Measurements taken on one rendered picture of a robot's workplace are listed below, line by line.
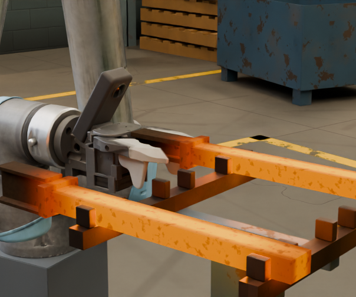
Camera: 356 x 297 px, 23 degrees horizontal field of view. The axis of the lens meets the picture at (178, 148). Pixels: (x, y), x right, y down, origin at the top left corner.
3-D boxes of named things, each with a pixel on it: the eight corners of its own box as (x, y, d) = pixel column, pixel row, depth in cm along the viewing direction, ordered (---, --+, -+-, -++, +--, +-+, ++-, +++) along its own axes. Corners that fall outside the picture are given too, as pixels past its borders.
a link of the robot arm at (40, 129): (70, 99, 129) (22, 111, 122) (94, 104, 127) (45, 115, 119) (72, 157, 132) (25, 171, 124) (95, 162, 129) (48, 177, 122)
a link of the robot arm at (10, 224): (-6, 223, 142) (-10, 151, 138) (61, 228, 140) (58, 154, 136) (-30, 244, 133) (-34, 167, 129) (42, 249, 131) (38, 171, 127)
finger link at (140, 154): (169, 195, 110) (132, 178, 117) (169, 151, 108) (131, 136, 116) (148, 200, 108) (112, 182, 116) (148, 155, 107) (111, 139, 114)
